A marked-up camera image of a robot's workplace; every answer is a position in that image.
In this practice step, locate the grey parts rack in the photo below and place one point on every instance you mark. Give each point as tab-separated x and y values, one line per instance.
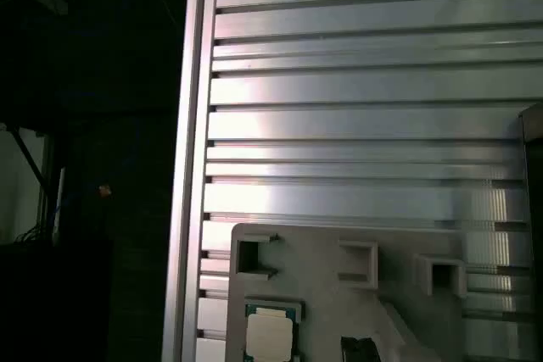
322	315

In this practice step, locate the black open PC case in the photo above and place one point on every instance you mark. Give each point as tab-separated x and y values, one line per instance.
534	124

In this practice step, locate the CPU with silver top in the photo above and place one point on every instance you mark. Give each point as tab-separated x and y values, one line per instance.
269	332

